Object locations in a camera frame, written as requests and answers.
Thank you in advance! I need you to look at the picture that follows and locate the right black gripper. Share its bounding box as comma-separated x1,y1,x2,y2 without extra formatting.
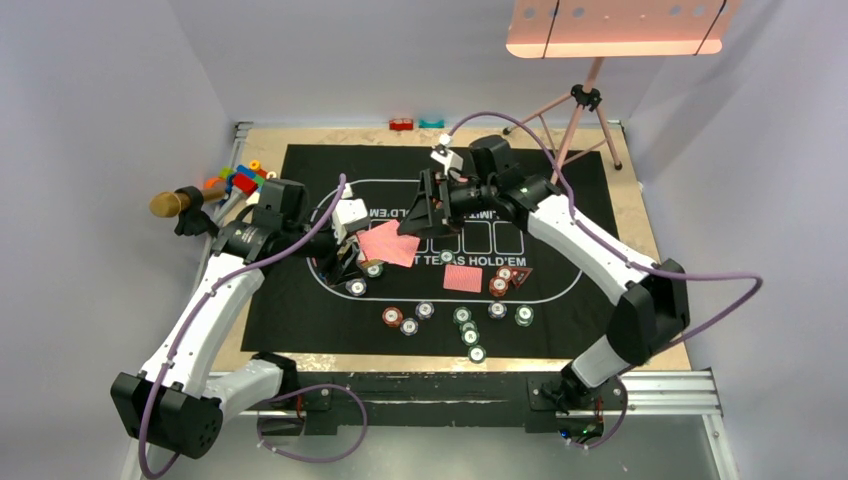
398,168,498,241

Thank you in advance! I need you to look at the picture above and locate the red playing card box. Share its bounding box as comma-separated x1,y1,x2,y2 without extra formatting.
337,240,367,272

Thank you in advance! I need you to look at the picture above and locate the single blue poker chip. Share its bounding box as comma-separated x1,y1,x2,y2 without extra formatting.
345,278,368,297

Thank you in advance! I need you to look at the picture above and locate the single green poker chip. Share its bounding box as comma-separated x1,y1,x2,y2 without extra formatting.
365,264,384,278

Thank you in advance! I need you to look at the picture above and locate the red backed card deck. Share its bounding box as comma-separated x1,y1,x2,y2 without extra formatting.
357,219,421,268

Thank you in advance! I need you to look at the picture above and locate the red poker chip stack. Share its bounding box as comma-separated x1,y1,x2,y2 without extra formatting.
381,306,405,328

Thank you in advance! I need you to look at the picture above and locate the blue poker chip stack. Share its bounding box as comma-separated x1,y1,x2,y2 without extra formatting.
415,301,435,320

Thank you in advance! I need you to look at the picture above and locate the small red chip stack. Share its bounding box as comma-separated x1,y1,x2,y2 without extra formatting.
488,277,509,298

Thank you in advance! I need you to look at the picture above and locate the triangular all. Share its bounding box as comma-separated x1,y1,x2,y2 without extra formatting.
510,267,533,288

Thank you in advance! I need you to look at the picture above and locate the small green chip stack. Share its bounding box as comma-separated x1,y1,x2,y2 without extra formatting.
514,305,535,327

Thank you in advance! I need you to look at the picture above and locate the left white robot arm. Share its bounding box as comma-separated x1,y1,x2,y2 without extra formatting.
110,177,370,478

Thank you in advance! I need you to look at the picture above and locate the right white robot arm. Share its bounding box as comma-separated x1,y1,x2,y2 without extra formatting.
398,134,690,407

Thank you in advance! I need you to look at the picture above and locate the black poker table mat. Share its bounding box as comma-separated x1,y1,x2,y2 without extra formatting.
240,145,618,359

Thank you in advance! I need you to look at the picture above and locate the teal toy block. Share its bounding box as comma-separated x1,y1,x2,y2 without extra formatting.
418,117,445,129

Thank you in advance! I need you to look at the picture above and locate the red toy block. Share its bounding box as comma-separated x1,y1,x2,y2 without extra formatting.
388,118,415,131

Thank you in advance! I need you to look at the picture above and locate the green poker chip stack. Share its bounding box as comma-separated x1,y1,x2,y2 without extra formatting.
452,306,472,325

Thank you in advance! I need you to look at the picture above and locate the colourful toy block vehicle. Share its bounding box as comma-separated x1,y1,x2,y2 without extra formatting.
203,160,278,198

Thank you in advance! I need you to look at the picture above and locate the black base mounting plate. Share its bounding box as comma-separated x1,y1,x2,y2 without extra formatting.
235,370,628,439

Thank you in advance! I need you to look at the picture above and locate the pink tripod stand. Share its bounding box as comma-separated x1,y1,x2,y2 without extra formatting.
521,57,624,171

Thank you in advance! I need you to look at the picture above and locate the gold microphone head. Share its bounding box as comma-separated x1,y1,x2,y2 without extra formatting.
149,187,226,218

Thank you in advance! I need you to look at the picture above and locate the pink perforated panel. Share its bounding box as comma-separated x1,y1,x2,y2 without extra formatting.
506,0,741,59

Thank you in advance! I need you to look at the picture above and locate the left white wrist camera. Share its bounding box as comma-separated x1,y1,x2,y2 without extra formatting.
331,199,371,244

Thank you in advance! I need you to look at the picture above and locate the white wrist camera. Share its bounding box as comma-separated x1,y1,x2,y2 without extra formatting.
331,199,371,244
430,133,464,175

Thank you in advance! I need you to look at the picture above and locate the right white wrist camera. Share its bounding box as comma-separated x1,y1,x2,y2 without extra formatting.
430,133,464,175

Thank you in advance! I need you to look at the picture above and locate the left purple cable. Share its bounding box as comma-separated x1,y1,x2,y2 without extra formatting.
137,173,370,480

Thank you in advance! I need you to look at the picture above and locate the purple cable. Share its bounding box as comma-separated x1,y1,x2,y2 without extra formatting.
137,173,370,480
447,111,764,452

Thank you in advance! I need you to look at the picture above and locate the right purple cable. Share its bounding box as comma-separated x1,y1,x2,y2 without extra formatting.
447,111,764,452

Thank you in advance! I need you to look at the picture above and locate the grey toy block post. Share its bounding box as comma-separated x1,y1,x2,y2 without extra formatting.
211,190,244,225

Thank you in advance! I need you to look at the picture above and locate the aluminium rail frame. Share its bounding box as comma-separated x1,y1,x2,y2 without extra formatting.
119,369,740,480

